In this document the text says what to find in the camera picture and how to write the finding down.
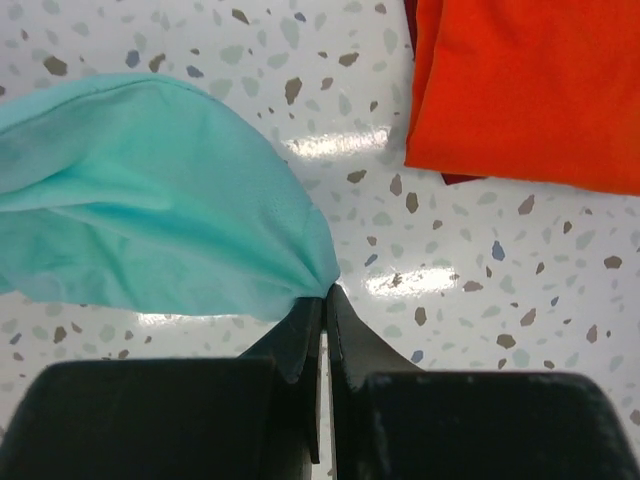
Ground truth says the teal t shirt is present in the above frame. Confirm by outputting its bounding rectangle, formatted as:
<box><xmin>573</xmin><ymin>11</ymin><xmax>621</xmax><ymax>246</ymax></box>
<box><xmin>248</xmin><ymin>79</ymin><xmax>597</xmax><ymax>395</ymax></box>
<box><xmin>1</xmin><ymin>74</ymin><xmax>340</xmax><ymax>321</ymax></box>

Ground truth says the orange folded t shirt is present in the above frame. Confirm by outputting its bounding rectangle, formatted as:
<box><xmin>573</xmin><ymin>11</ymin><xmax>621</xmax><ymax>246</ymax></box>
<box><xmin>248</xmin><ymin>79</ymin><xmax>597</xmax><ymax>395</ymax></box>
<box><xmin>405</xmin><ymin>1</ymin><xmax>639</xmax><ymax>195</ymax></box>

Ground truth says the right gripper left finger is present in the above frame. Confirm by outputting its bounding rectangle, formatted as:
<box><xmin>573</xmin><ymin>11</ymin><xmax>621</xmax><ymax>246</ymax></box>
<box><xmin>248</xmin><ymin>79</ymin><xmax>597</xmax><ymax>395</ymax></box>
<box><xmin>1</xmin><ymin>298</ymin><xmax>324</xmax><ymax>479</ymax></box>

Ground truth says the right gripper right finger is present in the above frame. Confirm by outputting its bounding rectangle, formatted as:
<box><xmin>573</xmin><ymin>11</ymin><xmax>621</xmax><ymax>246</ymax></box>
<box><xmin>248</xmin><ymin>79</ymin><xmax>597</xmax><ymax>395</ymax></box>
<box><xmin>325</xmin><ymin>286</ymin><xmax>639</xmax><ymax>479</ymax></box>

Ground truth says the dark red folded t shirt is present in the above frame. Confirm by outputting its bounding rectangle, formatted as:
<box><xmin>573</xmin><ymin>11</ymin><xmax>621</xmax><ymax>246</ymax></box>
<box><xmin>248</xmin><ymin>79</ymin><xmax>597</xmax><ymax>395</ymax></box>
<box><xmin>403</xmin><ymin>0</ymin><xmax>489</xmax><ymax>187</ymax></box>

